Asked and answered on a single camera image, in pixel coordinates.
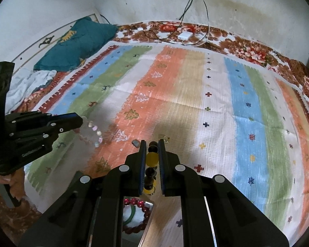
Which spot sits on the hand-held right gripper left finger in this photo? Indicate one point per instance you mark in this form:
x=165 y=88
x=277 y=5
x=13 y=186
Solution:
x=143 y=164

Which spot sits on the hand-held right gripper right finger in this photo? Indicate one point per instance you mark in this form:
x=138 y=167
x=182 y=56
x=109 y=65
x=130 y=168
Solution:
x=161 y=164

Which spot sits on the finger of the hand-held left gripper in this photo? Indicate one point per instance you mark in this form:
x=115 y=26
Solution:
x=67 y=117
x=69 y=127

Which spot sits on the green jade bangle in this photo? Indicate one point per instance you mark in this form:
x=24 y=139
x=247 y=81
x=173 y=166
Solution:
x=127 y=214

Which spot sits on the metal tin box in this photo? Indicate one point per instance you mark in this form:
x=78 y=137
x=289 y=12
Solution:
x=128 y=238

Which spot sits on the white crumpled cloth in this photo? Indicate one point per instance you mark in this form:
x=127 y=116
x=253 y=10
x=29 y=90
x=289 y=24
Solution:
x=31 y=82

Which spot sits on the teal pillow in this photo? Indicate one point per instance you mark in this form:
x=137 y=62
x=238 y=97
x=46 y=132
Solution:
x=77 y=46

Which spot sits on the striped patterned blanket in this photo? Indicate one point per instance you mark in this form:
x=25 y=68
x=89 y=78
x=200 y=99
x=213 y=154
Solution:
x=221 y=123

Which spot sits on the white charger box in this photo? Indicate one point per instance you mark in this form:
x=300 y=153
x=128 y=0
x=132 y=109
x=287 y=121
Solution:
x=184 y=36

